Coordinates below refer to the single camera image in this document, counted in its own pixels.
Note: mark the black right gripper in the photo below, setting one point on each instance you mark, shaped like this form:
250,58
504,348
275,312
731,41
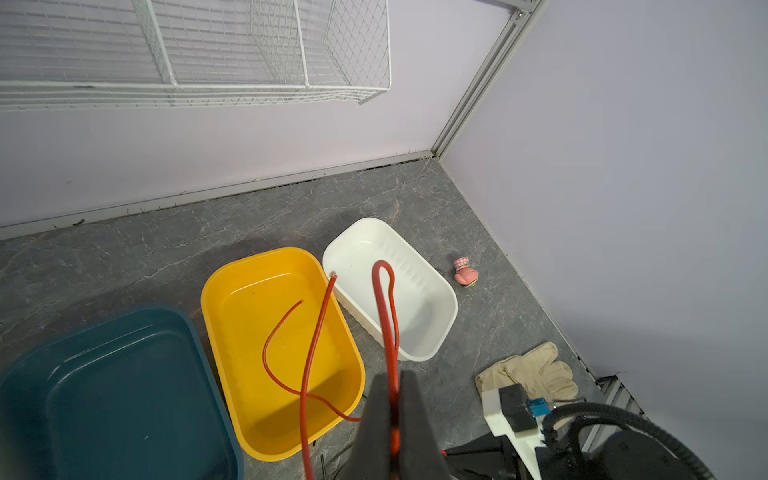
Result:
486,458

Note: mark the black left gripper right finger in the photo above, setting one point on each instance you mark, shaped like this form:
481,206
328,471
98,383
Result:
419,456

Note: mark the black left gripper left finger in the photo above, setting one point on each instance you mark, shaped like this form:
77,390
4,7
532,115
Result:
371,455

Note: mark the beige work glove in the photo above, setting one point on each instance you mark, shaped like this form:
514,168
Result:
538,371

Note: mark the yellow plastic tub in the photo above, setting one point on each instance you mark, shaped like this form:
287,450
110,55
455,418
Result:
266,315

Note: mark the white plastic tub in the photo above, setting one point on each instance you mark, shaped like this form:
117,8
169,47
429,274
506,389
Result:
425,302

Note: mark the pink toy figure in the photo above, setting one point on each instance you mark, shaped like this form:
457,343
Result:
465,275

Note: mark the teal plastic tub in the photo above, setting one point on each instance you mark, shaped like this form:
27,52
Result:
132,397

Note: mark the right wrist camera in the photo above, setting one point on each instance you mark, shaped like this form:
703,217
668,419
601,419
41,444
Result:
509,412

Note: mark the white wire shelf basket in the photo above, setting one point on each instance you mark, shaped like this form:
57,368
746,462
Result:
158,54

